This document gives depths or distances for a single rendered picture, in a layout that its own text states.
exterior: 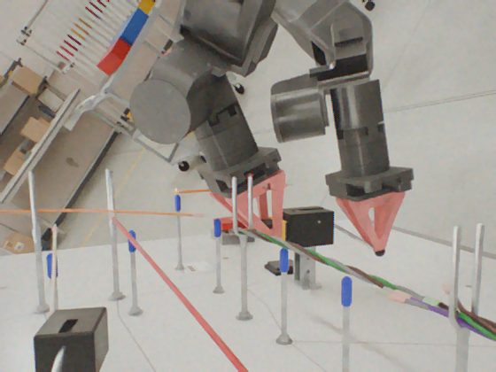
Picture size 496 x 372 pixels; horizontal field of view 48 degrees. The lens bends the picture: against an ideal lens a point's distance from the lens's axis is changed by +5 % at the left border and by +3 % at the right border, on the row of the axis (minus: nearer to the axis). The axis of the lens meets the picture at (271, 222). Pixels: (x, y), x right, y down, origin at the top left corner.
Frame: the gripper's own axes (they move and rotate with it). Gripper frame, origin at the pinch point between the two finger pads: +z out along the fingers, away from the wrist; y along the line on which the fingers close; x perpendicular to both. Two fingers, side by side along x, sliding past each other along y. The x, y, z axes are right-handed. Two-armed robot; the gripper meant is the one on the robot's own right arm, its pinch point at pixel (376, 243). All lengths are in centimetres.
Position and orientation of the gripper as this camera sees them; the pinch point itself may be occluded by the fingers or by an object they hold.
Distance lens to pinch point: 68.6
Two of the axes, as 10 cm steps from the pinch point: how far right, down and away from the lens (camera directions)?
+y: 3.7, 1.6, -9.1
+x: 9.1, -2.6, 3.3
